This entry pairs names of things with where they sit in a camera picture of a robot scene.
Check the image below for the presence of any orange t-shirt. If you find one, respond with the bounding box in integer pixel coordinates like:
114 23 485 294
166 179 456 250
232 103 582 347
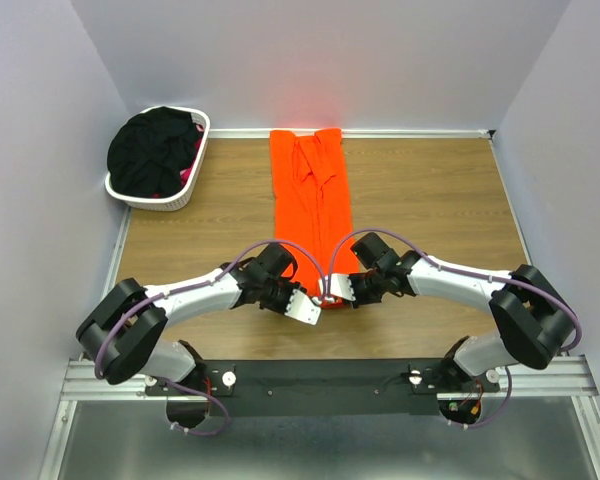
269 128 359 296

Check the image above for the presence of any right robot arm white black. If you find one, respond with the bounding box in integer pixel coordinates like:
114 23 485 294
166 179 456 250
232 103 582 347
348 232 582 392

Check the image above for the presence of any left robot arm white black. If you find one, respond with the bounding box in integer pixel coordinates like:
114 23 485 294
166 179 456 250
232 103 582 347
76 243 319 395

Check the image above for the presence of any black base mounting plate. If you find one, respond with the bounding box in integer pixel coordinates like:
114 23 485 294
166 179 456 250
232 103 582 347
145 358 500 426

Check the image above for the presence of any white laundry basket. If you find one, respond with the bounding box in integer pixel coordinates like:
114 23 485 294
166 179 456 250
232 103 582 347
104 106 211 212

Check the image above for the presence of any pink garment in basket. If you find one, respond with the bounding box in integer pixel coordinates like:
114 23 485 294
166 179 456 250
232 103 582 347
152 122 205 198

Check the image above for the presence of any black garment in basket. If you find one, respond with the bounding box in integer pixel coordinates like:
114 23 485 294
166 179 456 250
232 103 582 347
107 107 204 198

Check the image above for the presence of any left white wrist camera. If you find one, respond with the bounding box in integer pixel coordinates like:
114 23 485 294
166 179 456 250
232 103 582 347
284 289 321 326

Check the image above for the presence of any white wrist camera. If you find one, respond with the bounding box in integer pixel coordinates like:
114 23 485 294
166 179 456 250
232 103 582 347
284 289 321 326
327 273 356 302

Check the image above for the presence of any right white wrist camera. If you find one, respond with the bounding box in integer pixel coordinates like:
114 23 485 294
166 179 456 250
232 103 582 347
327 273 356 302

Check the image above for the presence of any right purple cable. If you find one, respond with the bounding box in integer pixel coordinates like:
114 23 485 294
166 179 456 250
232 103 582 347
326 228 579 431

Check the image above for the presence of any aluminium rail frame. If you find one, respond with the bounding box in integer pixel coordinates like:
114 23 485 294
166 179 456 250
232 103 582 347
37 127 600 480

